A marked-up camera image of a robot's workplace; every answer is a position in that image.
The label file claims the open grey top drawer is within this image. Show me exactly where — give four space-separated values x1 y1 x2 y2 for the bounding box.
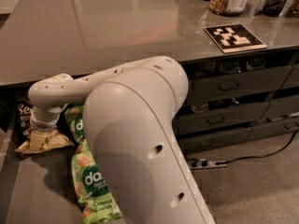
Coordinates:
0 87 81 224

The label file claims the green dang bag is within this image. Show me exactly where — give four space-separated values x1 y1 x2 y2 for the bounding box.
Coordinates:
70 145 123 224
64 104 85 146

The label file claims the grey upper side drawer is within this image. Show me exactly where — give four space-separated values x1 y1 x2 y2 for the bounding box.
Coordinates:
186 65 292 105

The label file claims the brown sea salt chip bag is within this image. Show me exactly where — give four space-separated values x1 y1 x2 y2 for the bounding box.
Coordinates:
15 100 73 155

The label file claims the black power cable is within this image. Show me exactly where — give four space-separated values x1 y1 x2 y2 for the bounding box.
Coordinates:
226 130 299 165

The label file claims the green dang bag middle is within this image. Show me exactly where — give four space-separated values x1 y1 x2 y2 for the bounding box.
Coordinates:
64 104 85 146

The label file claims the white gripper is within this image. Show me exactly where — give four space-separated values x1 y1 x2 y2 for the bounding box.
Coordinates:
30 106 64 132

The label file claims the green dang bag front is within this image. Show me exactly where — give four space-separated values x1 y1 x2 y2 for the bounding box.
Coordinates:
70 145 123 224

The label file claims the black white fiducial marker tile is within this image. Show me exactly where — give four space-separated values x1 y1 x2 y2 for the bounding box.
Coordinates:
204 23 267 54

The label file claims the grey power strip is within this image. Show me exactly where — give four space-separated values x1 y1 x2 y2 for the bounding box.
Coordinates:
187 159 227 170

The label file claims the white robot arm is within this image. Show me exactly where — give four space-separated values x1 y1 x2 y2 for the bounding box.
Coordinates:
29 56 215 224

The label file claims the grey lower side drawer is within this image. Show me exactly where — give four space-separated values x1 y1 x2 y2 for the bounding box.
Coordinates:
178 128 251 153

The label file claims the grey right lower drawer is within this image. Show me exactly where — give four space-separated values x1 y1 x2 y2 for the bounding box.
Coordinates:
248 118 299 140

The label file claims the grey middle side drawer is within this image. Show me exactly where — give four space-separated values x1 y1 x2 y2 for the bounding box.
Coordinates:
173 102 269 135

